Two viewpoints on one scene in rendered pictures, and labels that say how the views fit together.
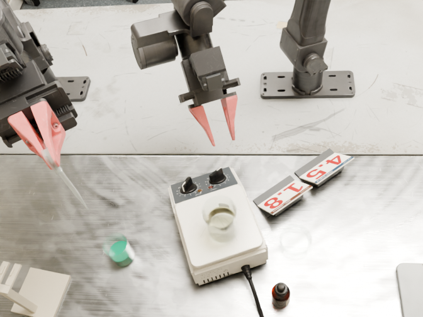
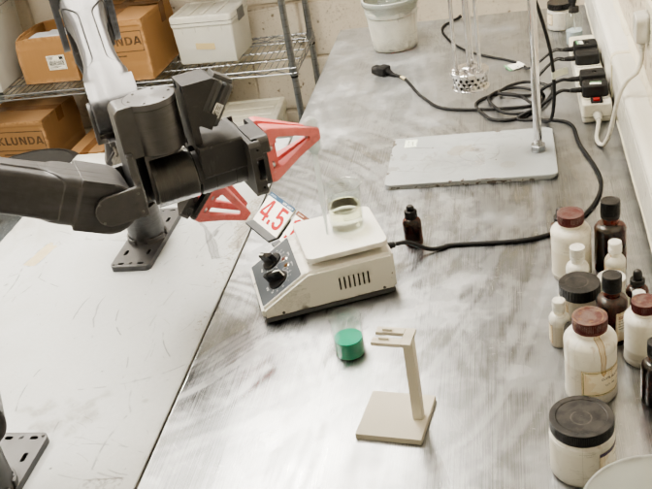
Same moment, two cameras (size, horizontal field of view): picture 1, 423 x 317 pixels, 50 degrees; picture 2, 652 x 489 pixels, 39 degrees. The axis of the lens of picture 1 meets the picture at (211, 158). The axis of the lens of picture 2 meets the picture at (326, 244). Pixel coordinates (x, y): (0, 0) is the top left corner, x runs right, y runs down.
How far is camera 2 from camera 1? 126 cm
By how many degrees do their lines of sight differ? 66
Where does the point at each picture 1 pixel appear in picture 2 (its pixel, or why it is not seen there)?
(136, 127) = (140, 370)
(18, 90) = (226, 129)
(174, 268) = (373, 311)
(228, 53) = (52, 300)
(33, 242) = (311, 447)
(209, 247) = (366, 233)
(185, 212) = (319, 251)
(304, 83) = (158, 220)
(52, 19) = not seen: outside the picture
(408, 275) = (396, 179)
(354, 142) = not seen: hidden behind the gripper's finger
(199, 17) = not seen: hidden behind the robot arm
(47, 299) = (406, 405)
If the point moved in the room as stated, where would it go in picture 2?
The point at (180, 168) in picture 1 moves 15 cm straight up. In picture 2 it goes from (231, 321) to (210, 233)
